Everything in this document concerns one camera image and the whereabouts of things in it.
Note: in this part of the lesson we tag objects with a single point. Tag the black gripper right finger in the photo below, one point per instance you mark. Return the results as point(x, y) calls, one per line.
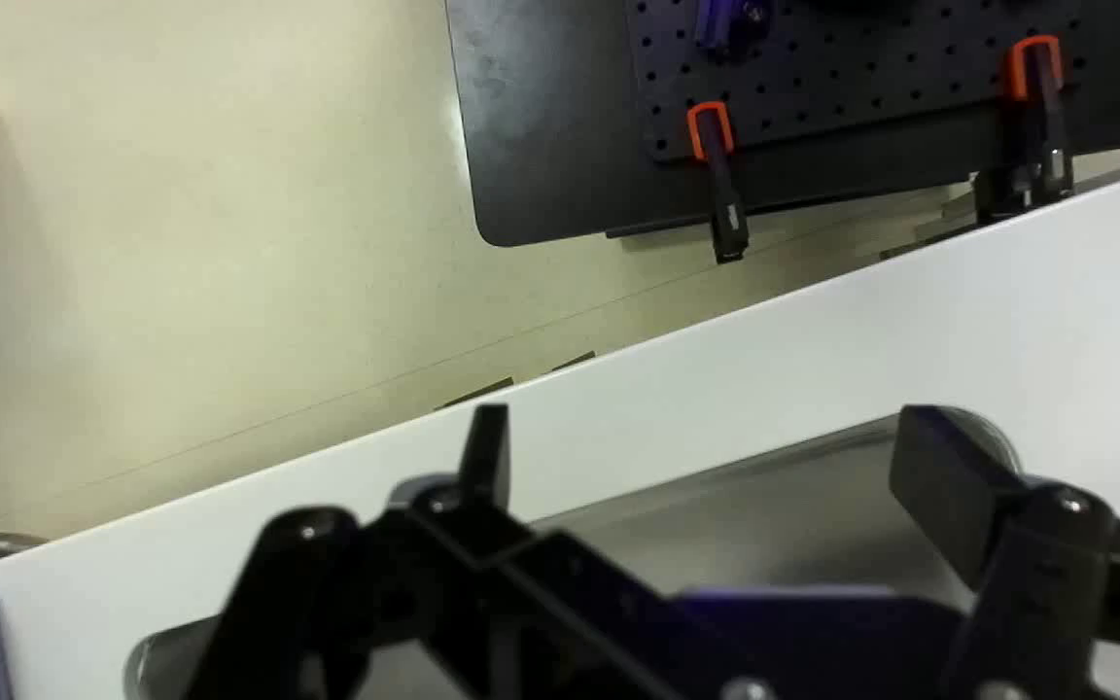
point(1039, 571)

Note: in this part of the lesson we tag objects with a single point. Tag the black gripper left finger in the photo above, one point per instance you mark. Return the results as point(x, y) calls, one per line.
point(455, 584)

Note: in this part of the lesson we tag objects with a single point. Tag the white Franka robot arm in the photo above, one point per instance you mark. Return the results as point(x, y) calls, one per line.
point(726, 18)

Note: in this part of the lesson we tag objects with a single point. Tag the stainless steel sink basin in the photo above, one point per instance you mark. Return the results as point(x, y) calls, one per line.
point(767, 520)

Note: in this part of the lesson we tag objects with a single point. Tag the orange and black clamp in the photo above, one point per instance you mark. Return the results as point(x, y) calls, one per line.
point(1035, 129)
point(721, 181)

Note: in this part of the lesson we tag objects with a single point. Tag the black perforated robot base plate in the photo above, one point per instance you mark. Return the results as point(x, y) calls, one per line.
point(545, 120)

